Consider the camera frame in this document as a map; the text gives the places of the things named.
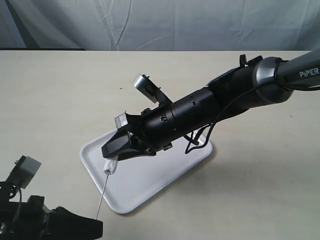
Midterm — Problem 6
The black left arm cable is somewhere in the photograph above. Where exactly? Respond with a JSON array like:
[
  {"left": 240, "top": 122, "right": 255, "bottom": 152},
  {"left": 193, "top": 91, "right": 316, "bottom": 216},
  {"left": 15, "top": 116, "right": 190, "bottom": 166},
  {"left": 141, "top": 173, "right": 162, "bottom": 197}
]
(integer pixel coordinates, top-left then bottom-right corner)
[{"left": 9, "top": 186, "right": 23, "bottom": 223}]

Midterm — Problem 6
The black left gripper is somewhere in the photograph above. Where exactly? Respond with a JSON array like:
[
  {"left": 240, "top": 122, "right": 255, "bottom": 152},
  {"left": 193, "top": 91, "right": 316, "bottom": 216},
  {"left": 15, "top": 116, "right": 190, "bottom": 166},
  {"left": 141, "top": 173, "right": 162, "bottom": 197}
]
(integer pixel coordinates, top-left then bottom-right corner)
[{"left": 0, "top": 181, "right": 103, "bottom": 240}]

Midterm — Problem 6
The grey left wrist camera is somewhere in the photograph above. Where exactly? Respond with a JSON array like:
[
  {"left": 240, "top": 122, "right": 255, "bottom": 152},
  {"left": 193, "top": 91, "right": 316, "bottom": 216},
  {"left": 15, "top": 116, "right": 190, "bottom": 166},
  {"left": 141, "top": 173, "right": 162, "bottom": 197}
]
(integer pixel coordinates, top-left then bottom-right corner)
[{"left": 5, "top": 155, "right": 42, "bottom": 189}]

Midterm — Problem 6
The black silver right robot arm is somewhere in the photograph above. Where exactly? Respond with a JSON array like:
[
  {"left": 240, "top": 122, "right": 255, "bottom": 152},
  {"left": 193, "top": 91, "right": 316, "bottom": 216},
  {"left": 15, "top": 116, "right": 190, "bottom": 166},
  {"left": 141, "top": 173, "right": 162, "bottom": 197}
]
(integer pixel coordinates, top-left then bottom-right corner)
[{"left": 101, "top": 51, "right": 320, "bottom": 161}]

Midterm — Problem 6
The white marshmallow bottom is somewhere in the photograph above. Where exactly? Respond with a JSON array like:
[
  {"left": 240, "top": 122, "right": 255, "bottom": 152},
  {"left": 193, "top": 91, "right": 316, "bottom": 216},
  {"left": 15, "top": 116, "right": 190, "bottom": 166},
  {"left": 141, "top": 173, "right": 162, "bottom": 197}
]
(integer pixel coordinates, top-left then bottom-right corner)
[{"left": 103, "top": 155, "right": 118, "bottom": 175}]

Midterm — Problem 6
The white plastic tray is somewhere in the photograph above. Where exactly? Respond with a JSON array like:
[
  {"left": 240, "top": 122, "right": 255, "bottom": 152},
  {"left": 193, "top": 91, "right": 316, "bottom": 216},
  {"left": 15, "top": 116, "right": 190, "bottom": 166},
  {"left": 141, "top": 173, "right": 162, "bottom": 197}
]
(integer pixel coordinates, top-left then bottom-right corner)
[{"left": 79, "top": 130, "right": 213, "bottom": 214}]

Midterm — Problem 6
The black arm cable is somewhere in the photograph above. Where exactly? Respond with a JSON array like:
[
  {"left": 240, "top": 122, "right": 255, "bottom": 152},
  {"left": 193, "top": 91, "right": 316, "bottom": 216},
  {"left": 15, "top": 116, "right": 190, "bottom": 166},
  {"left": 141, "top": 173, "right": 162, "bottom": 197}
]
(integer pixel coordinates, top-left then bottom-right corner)
[
  {"left": 9, "top": 186, "right": 23, "bottom": 223},
  {"left": 184, "top": 57, "right": 320, "bottom": 155}
]

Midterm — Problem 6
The grey backdrop cloth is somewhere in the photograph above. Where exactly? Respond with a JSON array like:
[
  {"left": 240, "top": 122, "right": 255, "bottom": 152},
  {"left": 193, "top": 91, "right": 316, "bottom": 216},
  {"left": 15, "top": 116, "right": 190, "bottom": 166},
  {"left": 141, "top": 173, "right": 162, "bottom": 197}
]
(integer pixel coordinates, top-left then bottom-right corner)
[{"left": 0, "top": 0, "right": 320, "bottom": 51}]

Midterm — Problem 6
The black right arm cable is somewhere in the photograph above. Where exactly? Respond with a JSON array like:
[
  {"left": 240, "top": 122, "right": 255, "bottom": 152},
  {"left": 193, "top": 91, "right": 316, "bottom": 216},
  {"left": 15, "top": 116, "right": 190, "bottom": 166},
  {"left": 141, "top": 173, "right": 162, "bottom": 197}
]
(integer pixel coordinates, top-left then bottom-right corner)
[{"left": 184, "top": 57, "right": 320, "bottom": 155}]

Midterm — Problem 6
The thin metal skewer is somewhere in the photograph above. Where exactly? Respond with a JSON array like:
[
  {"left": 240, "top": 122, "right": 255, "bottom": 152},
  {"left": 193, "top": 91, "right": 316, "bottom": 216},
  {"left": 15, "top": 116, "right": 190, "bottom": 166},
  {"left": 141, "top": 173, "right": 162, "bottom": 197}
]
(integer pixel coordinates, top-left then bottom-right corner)
[{"left": 95, "top": 170, "right": 110, "bottom": 220}]

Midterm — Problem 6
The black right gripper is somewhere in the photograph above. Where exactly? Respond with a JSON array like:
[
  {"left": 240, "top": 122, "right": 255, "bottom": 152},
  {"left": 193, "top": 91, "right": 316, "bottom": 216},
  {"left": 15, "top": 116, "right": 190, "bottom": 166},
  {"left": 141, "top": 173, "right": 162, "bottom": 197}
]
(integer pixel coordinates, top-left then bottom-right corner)
[{"left": 101, "top": 89, "right": 220, "bottom": 161}]

